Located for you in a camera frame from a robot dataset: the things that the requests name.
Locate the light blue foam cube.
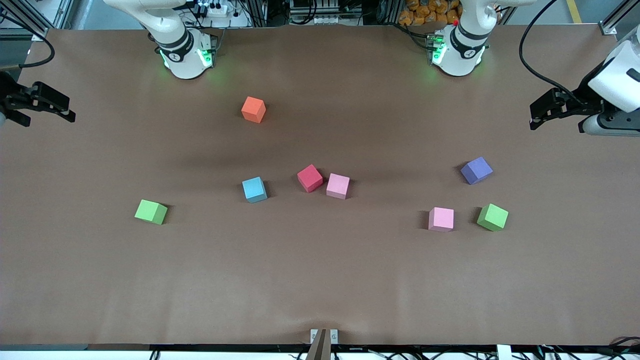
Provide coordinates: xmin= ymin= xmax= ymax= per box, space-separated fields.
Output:
xmin=242 ymin=176 xmax=268 ymax=204

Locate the bag of orange objects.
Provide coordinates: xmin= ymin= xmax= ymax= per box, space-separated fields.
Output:
xmin=398 ymin=0 xmax=461 ymax=27

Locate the aluminium frame profile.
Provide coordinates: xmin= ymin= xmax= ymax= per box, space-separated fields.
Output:
xmin=600 ymin=0 xmax=640 ymax=36
xmin=0 ymin=0 xmax=51 ymax=42

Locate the pink foam cube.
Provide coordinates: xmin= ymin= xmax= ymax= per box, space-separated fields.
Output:
xmin=326 ymin=173 xmax=351 ymax=200
xmin=428 ymin=206 xmax=455 ymax=233

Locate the red foam cube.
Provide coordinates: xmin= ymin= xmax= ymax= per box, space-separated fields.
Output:
xmin=297 ymin=164 xmax=324 ymax=193

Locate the green foam cube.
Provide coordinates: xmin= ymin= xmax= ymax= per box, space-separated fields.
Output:
xmin=476 ymin=203 xmax=509 ymax=232
xmin=134 ymin=199 xmax=169 ymax=226

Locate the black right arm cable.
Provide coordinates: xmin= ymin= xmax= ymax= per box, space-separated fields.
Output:
xmin=0 ymin=12 xmax=56 ymax=70

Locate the large table cover sheet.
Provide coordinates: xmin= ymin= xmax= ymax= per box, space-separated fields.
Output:
xmin=0 ymin=24 xmax=640 ymax=347

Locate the orange foam cube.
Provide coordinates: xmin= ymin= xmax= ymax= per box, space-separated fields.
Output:
xmin=241 ymin=96 xmax=267 ymax=124

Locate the purple foam cube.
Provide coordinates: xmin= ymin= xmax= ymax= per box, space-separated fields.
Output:
xmin=460 ymin=156 xmax=494 ymax=186

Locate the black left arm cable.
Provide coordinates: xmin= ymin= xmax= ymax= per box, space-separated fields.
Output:
xmin=518 ymin=0 xmax=588 ymax=106

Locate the background metal equipment rack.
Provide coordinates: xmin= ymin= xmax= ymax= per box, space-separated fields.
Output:
xmin=289 ymin=0 xmax=362 ymax=26

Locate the white power strip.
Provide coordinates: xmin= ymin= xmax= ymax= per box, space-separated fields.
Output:
xmin=199 ymin=1 xmax=229 ymax=17

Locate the table edge camera bracket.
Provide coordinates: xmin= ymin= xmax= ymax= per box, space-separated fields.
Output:
xmin=306 ymin=328 xmax=339 ymax=360

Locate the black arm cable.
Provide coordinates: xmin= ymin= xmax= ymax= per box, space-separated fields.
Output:
xmin=0 ymin=12 xmax=56 ymax=70
xmin=518 ymin=0 xmax=588 ymax=106

